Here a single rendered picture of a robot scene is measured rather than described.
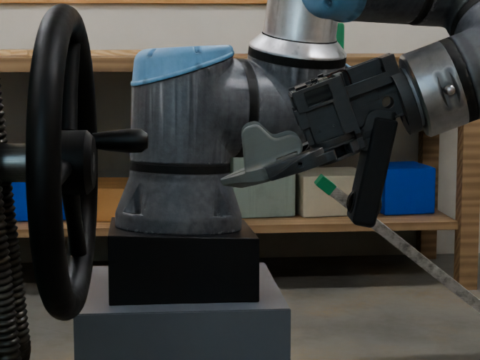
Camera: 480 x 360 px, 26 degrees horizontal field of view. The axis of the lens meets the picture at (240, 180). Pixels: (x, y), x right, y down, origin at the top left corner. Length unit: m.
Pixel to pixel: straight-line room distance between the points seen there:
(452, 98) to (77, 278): 0.41
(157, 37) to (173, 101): 2.77
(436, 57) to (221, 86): 0.51
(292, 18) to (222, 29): 2.72
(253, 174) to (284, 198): 2.83
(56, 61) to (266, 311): 0.69
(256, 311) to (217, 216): 0.15
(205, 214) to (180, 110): 0.15
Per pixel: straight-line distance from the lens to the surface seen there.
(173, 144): 1.48
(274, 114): 1.53
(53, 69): 0.86
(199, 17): 4.25
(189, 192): 1.48
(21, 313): 1.03
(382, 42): 4.36
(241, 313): 1.45
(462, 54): 1.06
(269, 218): 3.87
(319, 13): 1.09
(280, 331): 1.46
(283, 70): 1.53
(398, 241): 2.98
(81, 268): 1.04
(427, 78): 1.05
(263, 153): 1.06
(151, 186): 1.50
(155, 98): 1.49
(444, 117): 1.06
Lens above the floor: 0.93
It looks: 8 degrees down
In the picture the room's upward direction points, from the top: straight up
